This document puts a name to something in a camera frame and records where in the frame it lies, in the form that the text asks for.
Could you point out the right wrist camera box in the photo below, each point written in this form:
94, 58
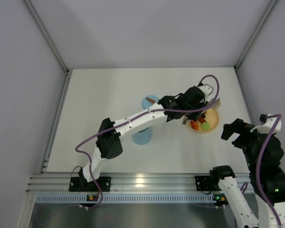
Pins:
269, 122

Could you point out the right aluminium frame post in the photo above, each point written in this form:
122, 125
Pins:
256, 32

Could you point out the light blue cylindrical container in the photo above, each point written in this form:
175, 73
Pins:
142, 137

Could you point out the metal serving tongs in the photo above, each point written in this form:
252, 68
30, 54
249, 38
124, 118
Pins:
216, 105

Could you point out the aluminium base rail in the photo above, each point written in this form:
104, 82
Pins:
120, 183

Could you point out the aluminium frame corner post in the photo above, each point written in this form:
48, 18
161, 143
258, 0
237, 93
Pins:
42, 28

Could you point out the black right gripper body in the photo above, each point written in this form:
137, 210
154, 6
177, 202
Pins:
239, 132

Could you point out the light blue round lid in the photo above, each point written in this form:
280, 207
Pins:
148, 101

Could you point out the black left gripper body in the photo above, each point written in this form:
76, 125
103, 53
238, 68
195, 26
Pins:
196, 114

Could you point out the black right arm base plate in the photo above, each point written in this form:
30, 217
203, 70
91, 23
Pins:
205, 184

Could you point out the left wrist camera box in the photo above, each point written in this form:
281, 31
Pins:
206, 89

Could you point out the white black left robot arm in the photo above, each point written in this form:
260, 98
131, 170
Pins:
112, 133

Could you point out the beige round plate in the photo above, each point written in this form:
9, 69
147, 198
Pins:
211, 116

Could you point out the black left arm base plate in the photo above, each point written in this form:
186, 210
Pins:
77, 185

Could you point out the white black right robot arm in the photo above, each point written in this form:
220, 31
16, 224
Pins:
263, 153

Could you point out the green round macaron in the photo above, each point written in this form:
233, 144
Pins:
205, 126

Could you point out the red orange grilled piece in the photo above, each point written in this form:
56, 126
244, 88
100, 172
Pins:
194, 125

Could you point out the orange madeleine cake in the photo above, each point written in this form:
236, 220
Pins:
202, 120

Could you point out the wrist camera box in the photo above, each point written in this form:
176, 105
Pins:
269, 122
206, 89

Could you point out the slotted grey cable duct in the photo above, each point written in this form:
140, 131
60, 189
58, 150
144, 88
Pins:
125, 198

